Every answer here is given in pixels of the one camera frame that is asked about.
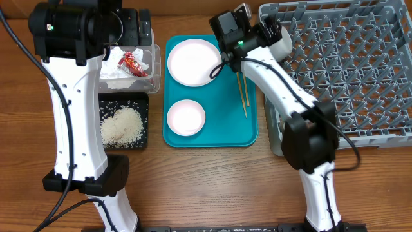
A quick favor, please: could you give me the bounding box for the grey-white bowl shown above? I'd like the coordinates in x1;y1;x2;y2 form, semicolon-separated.
269;26;293;62

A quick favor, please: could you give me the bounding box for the red foil wrapper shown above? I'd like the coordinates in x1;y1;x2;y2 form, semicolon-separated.
118;52;148;77

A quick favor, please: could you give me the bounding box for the white napkin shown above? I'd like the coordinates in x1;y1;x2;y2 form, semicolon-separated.
100;46;150;89

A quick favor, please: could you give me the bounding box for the wooden chopstick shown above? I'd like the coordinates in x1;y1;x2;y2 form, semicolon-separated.
236;72;247;118
243;75;250;107

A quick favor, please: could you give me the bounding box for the white plate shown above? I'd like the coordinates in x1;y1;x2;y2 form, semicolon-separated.
167;39;221;87

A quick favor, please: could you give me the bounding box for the pinkish small bowl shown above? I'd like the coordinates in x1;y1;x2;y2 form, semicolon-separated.
166;99;206;137

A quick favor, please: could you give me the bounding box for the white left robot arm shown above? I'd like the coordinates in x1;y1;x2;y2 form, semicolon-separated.
28;1;149;231

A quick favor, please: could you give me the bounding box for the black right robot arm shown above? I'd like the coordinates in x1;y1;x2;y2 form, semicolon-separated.
209;10;341;231

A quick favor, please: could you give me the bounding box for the grey dishwasher rack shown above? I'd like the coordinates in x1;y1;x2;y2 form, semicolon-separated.
259;0;411;149

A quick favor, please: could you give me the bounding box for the clear plastic bin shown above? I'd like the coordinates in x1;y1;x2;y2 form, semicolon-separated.
99;30;162;94

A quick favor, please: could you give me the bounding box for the black plastic tray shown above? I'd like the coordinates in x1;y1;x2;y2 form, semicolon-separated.
98;92;149;150

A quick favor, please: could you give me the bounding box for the white rice pile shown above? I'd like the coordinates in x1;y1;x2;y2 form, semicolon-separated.
100;108;144;147

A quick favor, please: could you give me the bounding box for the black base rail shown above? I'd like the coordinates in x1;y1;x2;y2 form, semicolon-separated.
137;222;368;232

